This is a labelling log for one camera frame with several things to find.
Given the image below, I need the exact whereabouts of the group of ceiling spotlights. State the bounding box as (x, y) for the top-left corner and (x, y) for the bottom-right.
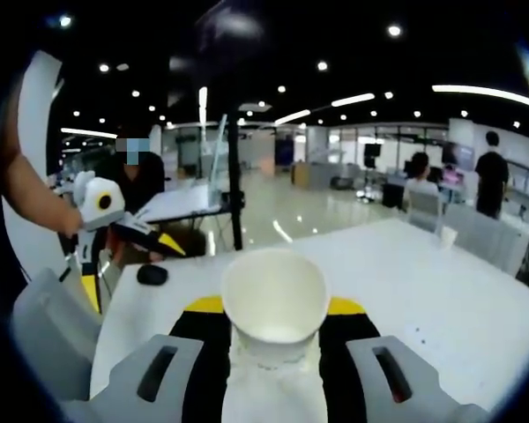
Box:
(56, 15), (524, 131)

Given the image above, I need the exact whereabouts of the white table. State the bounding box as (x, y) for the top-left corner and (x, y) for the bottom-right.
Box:
(90, 218), (529, 423)

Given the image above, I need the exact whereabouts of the black monitor on stand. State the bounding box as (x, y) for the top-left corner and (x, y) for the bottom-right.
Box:
(363, 143), (383, 168)

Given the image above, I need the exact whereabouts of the black computer mouse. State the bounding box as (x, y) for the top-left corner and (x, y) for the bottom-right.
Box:
(136, 263), (169, 286)

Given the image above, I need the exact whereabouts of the curved ceiling light strip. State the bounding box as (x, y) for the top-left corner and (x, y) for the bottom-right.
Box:
(431, 84), (529, 114)

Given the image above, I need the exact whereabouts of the white side desk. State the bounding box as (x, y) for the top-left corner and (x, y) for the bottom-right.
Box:
(136, 182), (235, 224)

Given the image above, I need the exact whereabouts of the grey office chair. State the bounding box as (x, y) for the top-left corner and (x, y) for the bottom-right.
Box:
(11, 266), (105, 402)

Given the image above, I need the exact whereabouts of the clear acrylic panel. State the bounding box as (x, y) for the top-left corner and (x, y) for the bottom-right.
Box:
(202, 113), (230, 208)

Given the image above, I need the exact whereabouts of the white slatted chair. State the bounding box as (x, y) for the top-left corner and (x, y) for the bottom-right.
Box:
(407, 189), (446, 233)

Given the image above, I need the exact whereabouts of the black stand pole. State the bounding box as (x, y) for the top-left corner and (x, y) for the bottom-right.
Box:
(227, 103), (247, 252)

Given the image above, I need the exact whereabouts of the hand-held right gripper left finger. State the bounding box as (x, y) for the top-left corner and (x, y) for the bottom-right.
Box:
(61, 294), (235, 423)

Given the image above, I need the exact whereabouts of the brown cardboard box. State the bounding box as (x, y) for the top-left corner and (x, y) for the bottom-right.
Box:
(290, 161), (312, 186)

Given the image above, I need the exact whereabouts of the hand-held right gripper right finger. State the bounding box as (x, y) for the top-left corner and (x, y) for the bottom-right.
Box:
(317, 295), (490, 423)

